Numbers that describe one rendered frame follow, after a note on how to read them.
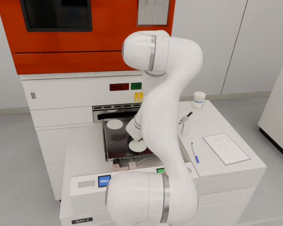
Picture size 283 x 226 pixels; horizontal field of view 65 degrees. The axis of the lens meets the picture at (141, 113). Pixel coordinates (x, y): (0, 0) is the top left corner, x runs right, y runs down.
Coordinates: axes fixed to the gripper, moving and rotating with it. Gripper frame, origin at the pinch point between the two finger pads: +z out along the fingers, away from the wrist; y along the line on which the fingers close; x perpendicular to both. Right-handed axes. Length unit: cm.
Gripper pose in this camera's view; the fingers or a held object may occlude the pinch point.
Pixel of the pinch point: (130, 137)
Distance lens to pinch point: 123.8
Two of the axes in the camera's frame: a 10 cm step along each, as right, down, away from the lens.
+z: -3.6, 5.8, 7.4
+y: 6.5, 7.2, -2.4
